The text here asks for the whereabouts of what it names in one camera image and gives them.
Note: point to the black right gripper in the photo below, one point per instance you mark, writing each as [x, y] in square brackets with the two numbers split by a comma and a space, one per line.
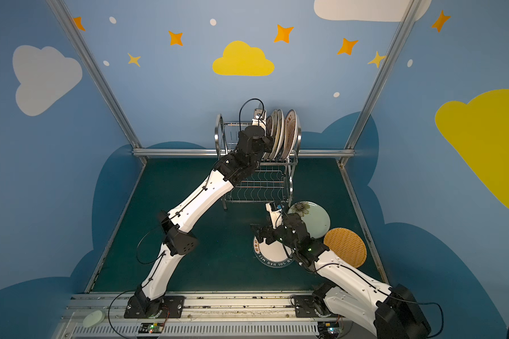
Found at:
[266, 232]

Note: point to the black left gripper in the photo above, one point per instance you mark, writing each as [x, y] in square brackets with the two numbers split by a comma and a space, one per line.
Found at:
[262, 140]

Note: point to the white plate floral sprigs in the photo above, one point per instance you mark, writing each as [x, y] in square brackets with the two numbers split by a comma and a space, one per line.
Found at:
[275, 132]

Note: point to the white plate green lettered rim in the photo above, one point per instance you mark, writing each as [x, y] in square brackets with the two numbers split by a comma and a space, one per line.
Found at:
[274, 255]

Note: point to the pale green sunflower plate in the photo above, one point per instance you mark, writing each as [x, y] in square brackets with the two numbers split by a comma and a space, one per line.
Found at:
[314, 216]

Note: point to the white plate orange sunburst edge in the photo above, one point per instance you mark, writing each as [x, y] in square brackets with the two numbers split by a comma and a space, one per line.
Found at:
[269, 133]

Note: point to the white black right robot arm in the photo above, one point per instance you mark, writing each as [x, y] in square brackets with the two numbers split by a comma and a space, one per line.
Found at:
[385, 311]

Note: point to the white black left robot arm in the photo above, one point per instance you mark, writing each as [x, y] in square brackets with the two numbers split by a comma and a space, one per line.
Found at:
[178, 223]

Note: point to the orange woven round plate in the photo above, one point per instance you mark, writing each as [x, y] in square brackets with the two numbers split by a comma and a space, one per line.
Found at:
[347, 245]

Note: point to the right green circuit board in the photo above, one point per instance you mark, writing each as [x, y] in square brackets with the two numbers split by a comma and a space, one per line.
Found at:
[329, 330]

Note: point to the green circuit board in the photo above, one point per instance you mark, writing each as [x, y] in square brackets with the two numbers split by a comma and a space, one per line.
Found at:
[329, 330]
[151, 328]

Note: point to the left green circuit board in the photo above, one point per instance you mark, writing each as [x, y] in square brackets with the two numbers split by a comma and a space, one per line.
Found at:
[151, 328]

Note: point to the pale green round disc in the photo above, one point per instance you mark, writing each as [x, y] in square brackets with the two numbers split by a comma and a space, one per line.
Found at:
[93, 319]

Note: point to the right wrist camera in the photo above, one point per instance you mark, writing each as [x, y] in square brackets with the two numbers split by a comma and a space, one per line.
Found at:
[276, 211]

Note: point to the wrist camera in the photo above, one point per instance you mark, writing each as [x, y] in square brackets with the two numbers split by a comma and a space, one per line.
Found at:
[276, 211]
[259, 117]

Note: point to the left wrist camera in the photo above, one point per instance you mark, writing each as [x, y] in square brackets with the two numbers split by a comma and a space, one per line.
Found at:
[259, 117]

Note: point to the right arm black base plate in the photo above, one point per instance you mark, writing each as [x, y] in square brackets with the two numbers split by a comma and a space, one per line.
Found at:
[306, 306]

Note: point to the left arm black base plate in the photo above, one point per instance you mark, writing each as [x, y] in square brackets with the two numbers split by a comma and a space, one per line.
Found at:
[161, 308]

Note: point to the aluminium frame back rail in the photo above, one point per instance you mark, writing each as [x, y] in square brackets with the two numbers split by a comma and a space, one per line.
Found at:
[207, 153]

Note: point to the aluminium frame right post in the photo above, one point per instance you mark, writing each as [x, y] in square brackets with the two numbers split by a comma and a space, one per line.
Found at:
[395, 48]

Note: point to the aluminium frame post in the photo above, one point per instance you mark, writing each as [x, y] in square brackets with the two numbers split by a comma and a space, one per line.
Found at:
[395, 48]
[65, 19]

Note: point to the aluminium frame left post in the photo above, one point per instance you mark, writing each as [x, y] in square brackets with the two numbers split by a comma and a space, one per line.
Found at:
[65, 19]

